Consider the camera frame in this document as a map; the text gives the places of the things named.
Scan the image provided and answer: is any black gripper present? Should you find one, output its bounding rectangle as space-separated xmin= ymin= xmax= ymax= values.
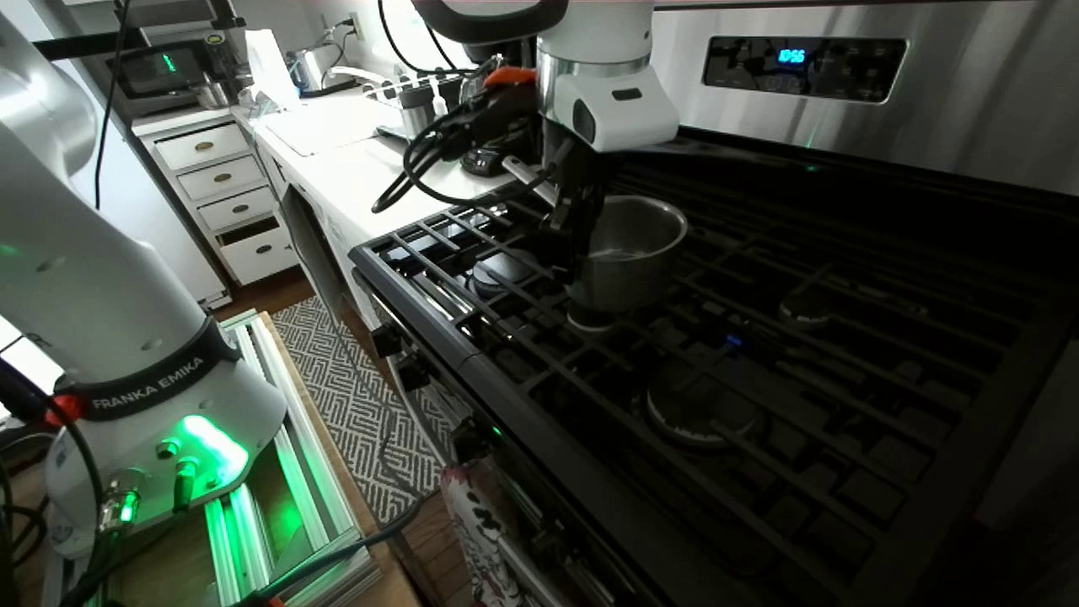
xmin=542 ymin=140 xmax=618 ymax=283

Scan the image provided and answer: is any small steel saucepan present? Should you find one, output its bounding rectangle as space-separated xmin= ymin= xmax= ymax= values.
xmin=500 ymin=151 xmax=692 ymax=321

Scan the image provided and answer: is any black stove knob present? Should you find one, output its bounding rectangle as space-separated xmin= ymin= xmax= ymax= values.
xmin=394 ymin=353 xmax=437 ymax=395
xmin=370 ymin=321 xmax=410 ymax=356
xmin=452 ymin=414 xmax=500 ymax=466

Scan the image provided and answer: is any stainless steel gas stove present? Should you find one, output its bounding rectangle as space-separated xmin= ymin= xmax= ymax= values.
xmin=348 ymin=0 xmax=1079 ymax=607

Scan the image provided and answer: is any small silver cup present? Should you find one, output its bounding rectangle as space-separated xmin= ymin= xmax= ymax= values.
xmin=400 ymin=83 xmax=440 ymax=140

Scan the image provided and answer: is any grey patterned rug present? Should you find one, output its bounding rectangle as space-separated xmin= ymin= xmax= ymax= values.
xmin=270 ymin=296 xmax=452 ymax=532

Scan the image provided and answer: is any silver kettle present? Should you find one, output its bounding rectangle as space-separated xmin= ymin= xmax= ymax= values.
xmin=288 ymin=41 xmax=350 ymax=102

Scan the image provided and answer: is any patterned dish towel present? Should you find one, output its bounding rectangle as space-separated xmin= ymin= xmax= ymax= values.
xmin=440 ymin=466 xmax=567 ymax=607

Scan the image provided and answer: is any white drawer cabinet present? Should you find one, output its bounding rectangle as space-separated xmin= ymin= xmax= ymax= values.
xmin=133 ymin=104 xmax=303 ymax=291

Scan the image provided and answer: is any black mounting bar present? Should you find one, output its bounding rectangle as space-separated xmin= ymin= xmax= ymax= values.
xmin=30 ymin=27 xmax=152 ymax=67

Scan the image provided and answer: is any orange wrist cable strap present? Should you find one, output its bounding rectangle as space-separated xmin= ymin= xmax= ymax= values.
xmin=484 ymin=65 xmax=542 ymax=99

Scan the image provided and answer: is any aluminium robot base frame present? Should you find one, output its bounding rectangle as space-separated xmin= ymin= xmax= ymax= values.
xmin=201 ymin=307 xmax=380 ymax=607

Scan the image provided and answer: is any black base cable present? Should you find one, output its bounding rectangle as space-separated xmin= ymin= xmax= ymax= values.
xmin=0 ymin=364 xmax=120 ymax=607

